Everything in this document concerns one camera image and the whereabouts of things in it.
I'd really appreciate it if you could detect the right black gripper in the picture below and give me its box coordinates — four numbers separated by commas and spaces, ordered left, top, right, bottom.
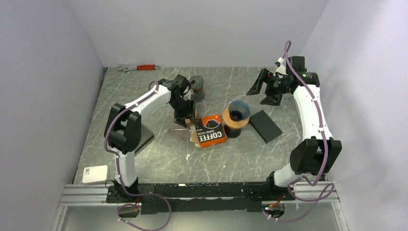
247, 68, 291, 106

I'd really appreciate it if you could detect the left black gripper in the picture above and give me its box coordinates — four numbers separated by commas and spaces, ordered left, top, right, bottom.
169, 97, 196, 128

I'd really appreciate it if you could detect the blue ribbed glass dripper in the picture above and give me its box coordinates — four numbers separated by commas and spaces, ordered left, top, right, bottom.
228, 100, 251, 122

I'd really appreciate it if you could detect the wooden dripper ring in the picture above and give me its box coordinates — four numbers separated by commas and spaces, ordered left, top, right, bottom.
222, 106, 252, 130

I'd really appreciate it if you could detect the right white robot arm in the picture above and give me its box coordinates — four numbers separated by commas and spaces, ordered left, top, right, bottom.
247, 56, 342, 200

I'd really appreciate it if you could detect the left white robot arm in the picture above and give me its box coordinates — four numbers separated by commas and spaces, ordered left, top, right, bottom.
103, 75, 196, 202

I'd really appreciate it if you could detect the orange coffee filter box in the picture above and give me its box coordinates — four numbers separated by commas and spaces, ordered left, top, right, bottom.
191, 114, 227, 148

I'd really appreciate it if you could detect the grey cup with wood band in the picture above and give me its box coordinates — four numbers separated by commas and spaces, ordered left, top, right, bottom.
190, 76, 205, 102

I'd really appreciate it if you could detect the right black flat box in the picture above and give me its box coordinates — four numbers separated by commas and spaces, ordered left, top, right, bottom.
249, 110, 283, 143

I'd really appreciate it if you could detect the black flat box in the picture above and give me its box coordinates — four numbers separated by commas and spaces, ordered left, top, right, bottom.
249, 110, 283, 143
135, 125, 154, 156

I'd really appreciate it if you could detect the black server base cup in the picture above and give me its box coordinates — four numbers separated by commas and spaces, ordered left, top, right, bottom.
223, 125, 242, 138

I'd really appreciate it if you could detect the left black flat box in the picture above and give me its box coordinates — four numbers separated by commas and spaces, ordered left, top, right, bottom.
135, 125, 154, 156

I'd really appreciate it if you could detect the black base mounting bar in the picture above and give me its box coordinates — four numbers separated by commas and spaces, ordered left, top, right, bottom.
106, 178, 294, 215

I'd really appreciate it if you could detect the white small box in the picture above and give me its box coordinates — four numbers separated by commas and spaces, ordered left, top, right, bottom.
82, 165, 108, 184

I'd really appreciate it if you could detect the orange handled wrench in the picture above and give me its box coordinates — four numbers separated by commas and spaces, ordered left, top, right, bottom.
117, 64, 160, 73

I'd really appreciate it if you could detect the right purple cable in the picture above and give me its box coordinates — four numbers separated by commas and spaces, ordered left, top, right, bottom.
262, 40, 335, 223

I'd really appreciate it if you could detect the aluminium frame rail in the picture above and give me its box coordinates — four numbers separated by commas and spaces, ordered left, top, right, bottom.
59, 183, 340, 206

